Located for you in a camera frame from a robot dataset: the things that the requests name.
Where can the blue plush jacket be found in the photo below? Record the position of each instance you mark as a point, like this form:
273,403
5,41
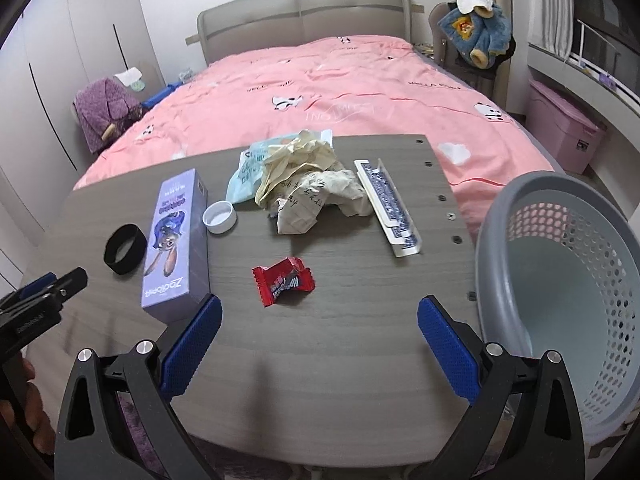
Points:
480,30

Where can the written paper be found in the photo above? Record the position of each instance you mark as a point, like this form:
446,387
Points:
300,210

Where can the pink plastic storage box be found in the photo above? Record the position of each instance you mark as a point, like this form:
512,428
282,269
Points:
560,125

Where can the purple fluffy rug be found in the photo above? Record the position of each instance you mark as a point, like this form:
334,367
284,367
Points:
135,425

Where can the white wardrobe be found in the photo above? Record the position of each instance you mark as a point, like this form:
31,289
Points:
60,35

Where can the pink printed duvet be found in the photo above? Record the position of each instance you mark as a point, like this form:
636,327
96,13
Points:
325,95

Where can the grey chair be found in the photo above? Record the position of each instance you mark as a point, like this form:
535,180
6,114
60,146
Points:
436,35

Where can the grey bay window ledge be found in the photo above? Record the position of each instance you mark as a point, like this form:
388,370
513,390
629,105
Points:
555,67

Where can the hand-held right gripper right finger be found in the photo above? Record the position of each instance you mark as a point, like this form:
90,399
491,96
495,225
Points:
445,345

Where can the light blue plastic packet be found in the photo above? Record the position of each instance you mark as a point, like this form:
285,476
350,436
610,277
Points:
245,170

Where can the white window railing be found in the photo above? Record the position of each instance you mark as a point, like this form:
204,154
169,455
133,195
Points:
582,42

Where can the white tray of cards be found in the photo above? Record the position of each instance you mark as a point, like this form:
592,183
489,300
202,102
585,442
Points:
385,200

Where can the grey perforated plastic basket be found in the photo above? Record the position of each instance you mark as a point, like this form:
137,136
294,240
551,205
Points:
495,260

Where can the grey upholstered bed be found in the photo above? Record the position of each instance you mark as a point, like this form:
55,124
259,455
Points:
300,15

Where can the purple cartoon carton box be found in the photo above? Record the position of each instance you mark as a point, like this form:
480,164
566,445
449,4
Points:
175,240

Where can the white round cap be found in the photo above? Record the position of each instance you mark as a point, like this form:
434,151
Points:
219,217

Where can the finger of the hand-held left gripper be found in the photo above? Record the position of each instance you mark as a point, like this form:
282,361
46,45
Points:
70,282
40,285

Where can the black elastic band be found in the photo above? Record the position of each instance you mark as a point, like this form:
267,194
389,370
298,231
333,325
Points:
112,260

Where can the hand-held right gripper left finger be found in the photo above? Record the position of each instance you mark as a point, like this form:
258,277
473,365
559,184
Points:
192,340

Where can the white folded cloth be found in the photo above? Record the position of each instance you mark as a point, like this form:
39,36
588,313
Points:
127,76

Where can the blue box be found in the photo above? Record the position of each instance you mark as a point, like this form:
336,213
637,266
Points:
160,96

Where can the purple fleece garment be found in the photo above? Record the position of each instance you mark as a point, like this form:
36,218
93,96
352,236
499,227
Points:
102,110

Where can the person's left hand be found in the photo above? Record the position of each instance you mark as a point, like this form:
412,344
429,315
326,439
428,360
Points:
32,410

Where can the red candy wrapper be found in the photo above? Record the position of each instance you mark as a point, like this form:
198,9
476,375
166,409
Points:
280,282

